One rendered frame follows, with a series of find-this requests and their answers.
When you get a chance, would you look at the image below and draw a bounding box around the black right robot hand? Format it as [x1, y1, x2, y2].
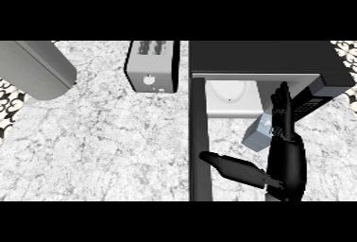
[198, 80, 309, 202]

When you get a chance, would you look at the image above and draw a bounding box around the dark grey microwave door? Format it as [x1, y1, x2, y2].
[188, 77, 216, 202]

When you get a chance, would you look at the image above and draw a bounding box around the black microwave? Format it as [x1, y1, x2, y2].
[189, 40, 357, 123]

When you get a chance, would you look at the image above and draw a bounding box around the white toaster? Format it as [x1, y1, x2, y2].
[123, 40, 182, 95]

